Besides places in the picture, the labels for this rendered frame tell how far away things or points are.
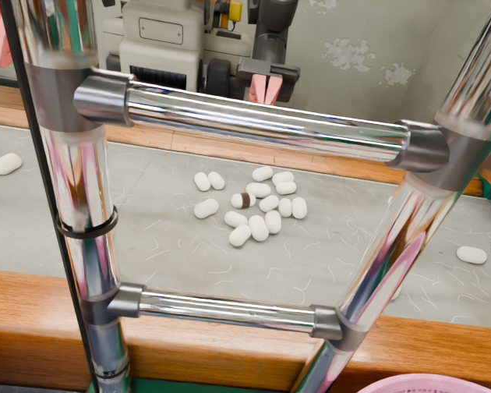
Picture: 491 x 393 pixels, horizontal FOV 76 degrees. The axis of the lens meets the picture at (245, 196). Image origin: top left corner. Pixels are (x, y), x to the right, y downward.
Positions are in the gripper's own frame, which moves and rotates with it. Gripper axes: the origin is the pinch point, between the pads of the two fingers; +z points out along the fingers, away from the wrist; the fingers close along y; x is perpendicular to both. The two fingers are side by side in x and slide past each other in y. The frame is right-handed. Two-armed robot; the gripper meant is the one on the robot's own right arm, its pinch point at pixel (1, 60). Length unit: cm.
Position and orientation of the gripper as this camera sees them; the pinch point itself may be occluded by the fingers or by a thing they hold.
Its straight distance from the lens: 57.8
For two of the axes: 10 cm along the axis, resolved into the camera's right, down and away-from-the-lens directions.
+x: -1.0, 2.4, 9.6
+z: -1.1, 9.6, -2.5
